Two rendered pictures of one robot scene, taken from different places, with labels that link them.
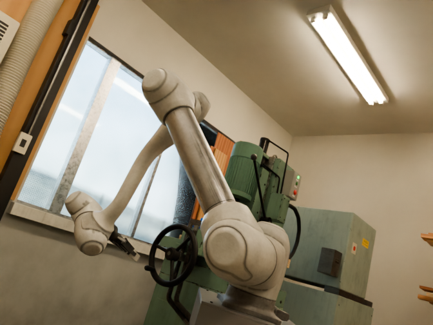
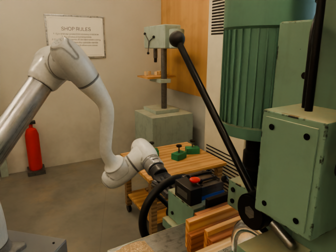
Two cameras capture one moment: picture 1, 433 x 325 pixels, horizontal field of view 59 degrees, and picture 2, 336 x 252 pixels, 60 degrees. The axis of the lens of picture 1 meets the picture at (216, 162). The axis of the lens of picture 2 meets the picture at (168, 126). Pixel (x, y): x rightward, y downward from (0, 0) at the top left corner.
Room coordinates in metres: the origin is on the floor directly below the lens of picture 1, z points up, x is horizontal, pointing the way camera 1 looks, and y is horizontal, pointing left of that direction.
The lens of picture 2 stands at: (2.06, -0.81, 1.38)
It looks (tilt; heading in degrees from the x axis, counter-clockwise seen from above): 15 degrees down; 107
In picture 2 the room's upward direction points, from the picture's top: straight up
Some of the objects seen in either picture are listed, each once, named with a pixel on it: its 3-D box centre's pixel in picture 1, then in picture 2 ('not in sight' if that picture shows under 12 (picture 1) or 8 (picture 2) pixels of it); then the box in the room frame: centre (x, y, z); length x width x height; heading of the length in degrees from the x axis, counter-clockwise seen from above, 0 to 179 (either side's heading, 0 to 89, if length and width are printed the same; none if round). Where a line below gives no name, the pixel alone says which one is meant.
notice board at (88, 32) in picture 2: not in sight; (76, 37); (0.06, 2.12, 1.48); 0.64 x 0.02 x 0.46; 45
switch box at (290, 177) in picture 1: (291, 185); not in sight; (2.21, -0.47, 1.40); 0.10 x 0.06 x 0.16; 138
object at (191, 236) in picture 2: not in sight; (227, 227); (2.01, -0.13, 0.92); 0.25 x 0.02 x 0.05; 48
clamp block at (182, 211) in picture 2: (200, 240); (198, 206); (1.91, -0.03, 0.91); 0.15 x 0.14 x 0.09; 48
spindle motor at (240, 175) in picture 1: (241, 172); (264, 61); (2.06, -0.15, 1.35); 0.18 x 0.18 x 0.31
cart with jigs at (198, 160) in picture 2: not in sight; (170, 181); (1.43, 1.26, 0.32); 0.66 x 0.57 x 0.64; 46
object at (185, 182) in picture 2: (205, 226); (197, 184); (1.91, -0.04, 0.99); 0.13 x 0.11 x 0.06; 48
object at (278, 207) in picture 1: (278, 208); (303, 166); (2.12, -0.41, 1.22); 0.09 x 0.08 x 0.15; 138
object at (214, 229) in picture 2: not in sight; (239, 226); (2.04, -0.13, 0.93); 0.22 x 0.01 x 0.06; 48
